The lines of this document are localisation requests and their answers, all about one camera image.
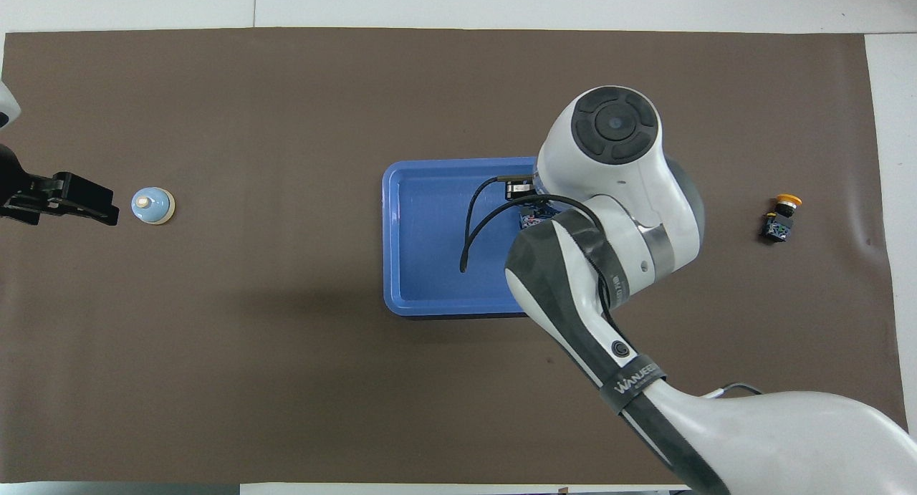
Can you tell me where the blue plastic tray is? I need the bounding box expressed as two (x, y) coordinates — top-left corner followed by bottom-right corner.
(381, 156), (539, 318)

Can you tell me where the brown paper table mat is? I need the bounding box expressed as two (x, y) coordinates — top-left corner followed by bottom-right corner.
(0, 27), (906, 485)

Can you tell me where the yellow push button switch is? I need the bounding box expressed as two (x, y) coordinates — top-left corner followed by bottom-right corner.
(759, 193), (804, 244)

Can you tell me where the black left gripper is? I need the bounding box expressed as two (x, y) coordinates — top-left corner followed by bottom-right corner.
(0, 144), (120, 228)

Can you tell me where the green push button switch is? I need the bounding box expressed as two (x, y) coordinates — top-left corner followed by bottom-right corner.
(519, 203), (558, 231)

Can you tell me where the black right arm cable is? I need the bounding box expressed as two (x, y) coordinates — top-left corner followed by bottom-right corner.
(460, 173), (624, 325)

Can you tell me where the light blue desk bell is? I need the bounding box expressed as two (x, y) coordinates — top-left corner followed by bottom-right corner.
(130, 186), (176, 226)

